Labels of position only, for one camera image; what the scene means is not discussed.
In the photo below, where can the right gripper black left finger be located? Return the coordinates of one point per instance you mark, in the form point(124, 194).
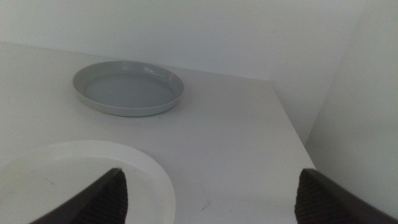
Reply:
point(105, 202)

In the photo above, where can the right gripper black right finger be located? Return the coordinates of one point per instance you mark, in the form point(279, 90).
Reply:
point(320, 202)

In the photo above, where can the grey shallow bowl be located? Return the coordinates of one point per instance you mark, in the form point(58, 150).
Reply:
point(129, 90)

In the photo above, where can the white shallow bowl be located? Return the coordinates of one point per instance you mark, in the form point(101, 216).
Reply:
point(46, 177)

